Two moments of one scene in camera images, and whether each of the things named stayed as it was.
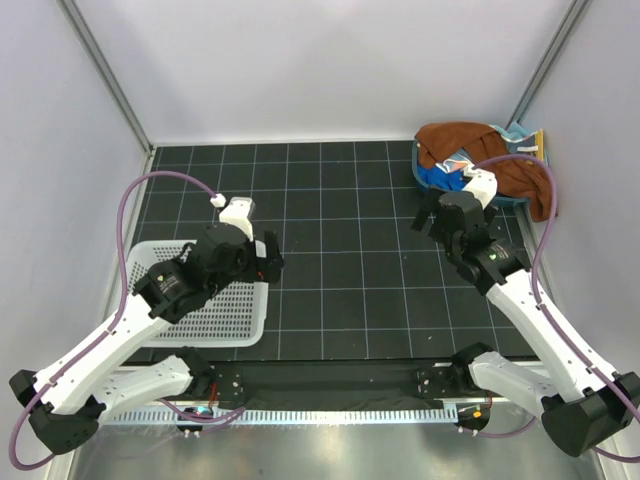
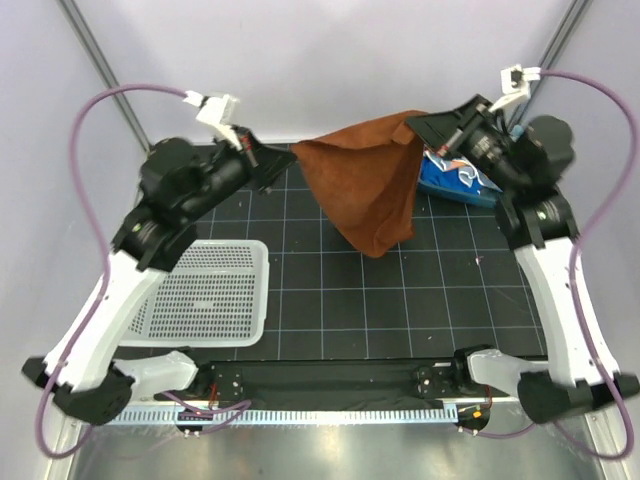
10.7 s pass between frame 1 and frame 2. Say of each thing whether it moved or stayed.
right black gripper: moved
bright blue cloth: stayed
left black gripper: moved
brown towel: moved
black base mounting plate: stayed
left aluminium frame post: stayed
